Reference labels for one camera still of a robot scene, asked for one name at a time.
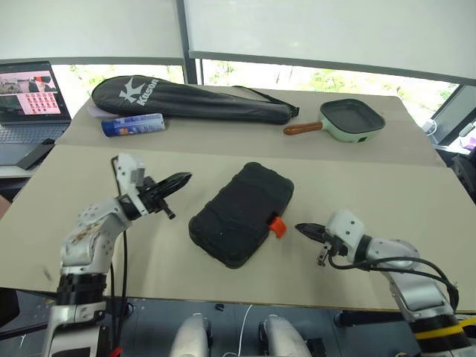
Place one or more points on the black Kason racket bag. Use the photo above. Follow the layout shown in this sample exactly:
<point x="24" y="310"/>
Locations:
<point x="201" y="102"/>

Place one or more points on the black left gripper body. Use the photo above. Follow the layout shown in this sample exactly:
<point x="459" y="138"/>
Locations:
<point x="152" y="199"/>

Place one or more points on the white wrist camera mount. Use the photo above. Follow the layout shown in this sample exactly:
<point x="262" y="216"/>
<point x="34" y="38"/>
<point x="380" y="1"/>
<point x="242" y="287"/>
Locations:
<point x="346" y="223"/>
<point x="124" y="167"/>

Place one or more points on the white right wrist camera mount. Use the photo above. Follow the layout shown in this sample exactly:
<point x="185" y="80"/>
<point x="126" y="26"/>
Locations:
<point x="346" y="223"/>

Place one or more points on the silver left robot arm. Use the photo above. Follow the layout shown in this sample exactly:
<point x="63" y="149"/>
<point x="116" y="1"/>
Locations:
<point x="93" y="238"/>

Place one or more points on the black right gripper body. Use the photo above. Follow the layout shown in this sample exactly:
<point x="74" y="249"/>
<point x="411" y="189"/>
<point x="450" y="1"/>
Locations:
<point x="332" y="245"/>

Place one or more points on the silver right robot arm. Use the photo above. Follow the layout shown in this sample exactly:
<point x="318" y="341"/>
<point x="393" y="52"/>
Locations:
<point x="416" y="290"/>

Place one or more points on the silver rounded shape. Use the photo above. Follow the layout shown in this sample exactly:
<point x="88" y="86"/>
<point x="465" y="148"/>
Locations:
<point x="282" y="336"/>
<point x="191" y="336"/>

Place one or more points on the black plastic tool case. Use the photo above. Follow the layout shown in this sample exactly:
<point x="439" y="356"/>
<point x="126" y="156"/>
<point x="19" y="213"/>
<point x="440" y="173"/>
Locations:
<point x="238" y="212"/>

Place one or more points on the blue printed cylinder can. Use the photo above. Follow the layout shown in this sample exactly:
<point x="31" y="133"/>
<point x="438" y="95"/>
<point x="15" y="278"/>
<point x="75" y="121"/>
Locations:
<point x="134" y="125"/>

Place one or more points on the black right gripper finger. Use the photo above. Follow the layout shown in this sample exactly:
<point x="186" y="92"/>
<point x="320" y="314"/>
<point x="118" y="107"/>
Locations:
<point x="312" y="227"/>
<point x="314" y="235"/>

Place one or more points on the open laptop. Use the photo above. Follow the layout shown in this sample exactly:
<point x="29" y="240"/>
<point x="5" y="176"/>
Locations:
<point x="29" y="96"/>

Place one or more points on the small white sill object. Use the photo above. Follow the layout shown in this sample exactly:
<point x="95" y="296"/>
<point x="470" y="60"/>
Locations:
<point x="429" y="126"/>

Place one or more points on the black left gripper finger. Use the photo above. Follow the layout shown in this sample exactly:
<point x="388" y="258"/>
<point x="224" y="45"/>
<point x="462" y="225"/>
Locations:
<point x="175" y="177"/>
<point x="171" y="187"/>

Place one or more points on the flat black box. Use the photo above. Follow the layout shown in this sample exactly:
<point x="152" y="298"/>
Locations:
<point x="37" y="154"/>

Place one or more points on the white roller blind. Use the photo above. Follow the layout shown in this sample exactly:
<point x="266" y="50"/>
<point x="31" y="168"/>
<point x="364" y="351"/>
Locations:
<point x="327" y="33"/>
<point x="89" y="29"/>

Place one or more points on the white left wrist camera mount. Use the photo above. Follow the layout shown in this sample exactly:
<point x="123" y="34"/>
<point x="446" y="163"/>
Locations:
<point x="124" y="167"/>

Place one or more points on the small black floor object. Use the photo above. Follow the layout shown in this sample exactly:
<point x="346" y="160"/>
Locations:
<point x="219" y="306"/>

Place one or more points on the dark window frame post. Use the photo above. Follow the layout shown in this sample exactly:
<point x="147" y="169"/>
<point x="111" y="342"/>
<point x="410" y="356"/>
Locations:
<point x="190" y="70"/>

